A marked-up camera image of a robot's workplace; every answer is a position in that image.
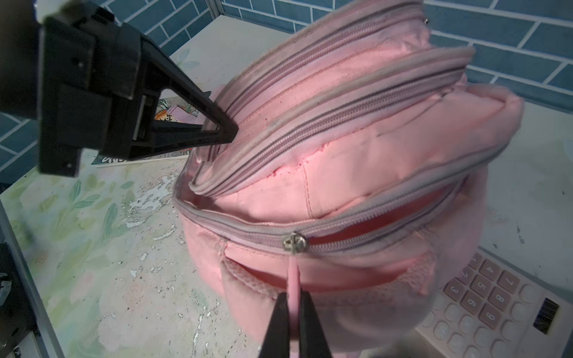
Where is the pink student backpack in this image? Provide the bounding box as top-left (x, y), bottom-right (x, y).
top-left (173, 1), bottom-right (524, 357)

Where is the pink white calculator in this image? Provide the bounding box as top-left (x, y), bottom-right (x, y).
top-left (412, 249), bottom-right (572, 357)

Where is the colourful comic book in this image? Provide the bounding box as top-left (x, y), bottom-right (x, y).
top-left (91, 96), bottom-right (206, 167)

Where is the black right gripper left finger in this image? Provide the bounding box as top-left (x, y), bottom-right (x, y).
top-left (258, 292), bottom-right (290, 358)

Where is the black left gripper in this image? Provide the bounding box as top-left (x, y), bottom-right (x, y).
top-left (1, 1), bottom-right (238, 177)

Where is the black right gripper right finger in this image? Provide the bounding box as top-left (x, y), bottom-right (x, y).
top-left (298, 291), bottom-right (333, 358)

